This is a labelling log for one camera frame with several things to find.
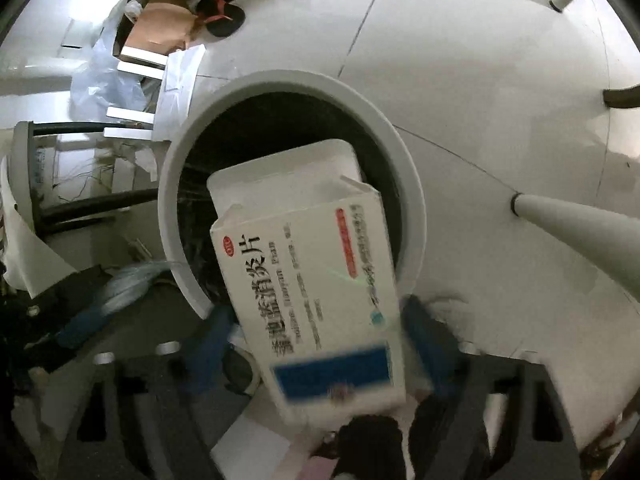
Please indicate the brown cardboard box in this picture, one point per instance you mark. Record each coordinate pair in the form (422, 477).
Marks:
(157, 25)

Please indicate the clear plastic bag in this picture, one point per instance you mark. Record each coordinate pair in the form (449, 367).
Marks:
(100, 77)

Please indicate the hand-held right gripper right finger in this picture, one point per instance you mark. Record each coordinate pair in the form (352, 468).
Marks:
(431, 352)

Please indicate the clear plastic wrapper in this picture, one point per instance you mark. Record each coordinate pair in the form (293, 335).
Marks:
(131, 280)

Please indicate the white paper sheet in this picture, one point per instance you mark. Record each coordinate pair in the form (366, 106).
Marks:
(177, 92)

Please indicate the white round waste bin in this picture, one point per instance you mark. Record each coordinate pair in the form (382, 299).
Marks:
(400, 160)

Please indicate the dark chair leg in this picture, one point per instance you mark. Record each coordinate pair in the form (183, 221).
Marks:
(622, 97)

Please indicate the white medicine box blue band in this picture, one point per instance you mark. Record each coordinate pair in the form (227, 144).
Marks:
(315, 305)

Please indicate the grey stool with black bars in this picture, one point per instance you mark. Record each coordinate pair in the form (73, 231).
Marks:
(30, 160)

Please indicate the plain white box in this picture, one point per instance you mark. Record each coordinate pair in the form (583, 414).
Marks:
(285, 175)

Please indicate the white flat box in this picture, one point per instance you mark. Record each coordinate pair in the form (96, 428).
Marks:
(250, 442)

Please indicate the white cloth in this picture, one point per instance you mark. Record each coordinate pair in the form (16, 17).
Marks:
(35, 255)

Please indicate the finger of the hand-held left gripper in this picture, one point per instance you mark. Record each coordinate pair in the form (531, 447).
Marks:
(85, 322)

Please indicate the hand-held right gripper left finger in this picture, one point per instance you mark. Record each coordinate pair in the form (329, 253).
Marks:
(212, 346)

